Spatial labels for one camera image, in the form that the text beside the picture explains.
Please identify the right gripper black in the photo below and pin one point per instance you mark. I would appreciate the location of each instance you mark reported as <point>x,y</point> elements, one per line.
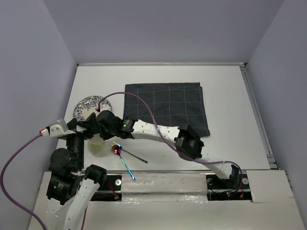
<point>105,135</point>

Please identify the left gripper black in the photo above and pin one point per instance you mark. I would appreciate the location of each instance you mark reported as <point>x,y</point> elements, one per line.
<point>90,122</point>

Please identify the blue floral plate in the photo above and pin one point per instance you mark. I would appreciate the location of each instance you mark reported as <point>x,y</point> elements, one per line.
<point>87,106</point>

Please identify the pale yellow paper cup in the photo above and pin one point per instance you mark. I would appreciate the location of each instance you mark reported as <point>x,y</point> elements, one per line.
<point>95,146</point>

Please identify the dark checked cloth napkin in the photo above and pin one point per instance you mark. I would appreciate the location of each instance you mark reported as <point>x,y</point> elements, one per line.
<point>173,104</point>

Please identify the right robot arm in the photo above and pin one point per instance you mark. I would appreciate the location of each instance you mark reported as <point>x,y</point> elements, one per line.
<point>183,139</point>

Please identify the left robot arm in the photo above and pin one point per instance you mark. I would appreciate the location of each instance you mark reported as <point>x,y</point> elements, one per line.
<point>68,193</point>

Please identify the iridescent fork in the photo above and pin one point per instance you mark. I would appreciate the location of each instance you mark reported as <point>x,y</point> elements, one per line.
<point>142,160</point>

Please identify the iridescent spoon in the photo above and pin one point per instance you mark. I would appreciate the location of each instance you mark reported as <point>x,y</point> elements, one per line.
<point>124,160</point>

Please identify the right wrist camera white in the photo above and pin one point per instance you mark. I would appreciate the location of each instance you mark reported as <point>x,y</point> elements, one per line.
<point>103,107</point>

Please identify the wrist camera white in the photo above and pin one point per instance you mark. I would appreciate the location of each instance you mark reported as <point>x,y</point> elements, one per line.
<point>103,107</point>
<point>56,129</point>

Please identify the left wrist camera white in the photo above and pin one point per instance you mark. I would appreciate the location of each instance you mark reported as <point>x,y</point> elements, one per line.
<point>56,129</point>

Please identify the aluminium rail front edge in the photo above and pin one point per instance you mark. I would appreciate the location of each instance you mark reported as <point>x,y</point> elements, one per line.
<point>160,171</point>

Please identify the aluminium rail edge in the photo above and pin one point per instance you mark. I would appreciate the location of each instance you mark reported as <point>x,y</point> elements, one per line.
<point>160,171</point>
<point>263,134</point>

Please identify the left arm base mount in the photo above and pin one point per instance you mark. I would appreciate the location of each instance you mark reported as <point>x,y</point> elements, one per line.
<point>110,191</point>

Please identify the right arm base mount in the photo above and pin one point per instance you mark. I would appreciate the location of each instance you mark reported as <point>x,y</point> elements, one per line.
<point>219,190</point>

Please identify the aluminium rail right edge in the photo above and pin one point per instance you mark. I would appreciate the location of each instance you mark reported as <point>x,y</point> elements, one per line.
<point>263,134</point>

